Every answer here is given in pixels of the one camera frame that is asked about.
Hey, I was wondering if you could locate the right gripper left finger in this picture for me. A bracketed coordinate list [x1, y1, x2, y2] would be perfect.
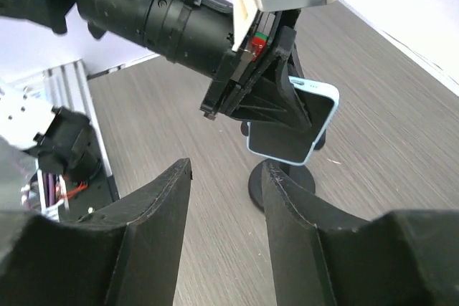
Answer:
[1, 158, 192, 305]

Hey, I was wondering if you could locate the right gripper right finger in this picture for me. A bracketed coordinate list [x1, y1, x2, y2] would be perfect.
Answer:
[262, 163, 458, 305]

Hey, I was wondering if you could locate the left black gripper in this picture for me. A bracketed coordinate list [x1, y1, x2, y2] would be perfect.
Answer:
[200, 9, 311, 132]

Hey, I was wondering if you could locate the blue-cased smartphone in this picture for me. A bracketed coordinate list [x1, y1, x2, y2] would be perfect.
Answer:
[246, 76, 340, 166]

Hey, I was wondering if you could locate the black phone stand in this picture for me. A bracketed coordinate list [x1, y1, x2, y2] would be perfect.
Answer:
[240, 40, 328, 214]

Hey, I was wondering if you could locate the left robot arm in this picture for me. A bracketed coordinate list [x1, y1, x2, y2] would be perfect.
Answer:
[1, 0, 312, 133]

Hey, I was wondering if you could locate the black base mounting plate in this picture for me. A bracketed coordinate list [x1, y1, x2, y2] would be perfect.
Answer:
[34, 105, 121, 223]

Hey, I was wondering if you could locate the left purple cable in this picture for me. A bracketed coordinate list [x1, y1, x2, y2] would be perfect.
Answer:
[41, 171, 60, 210]

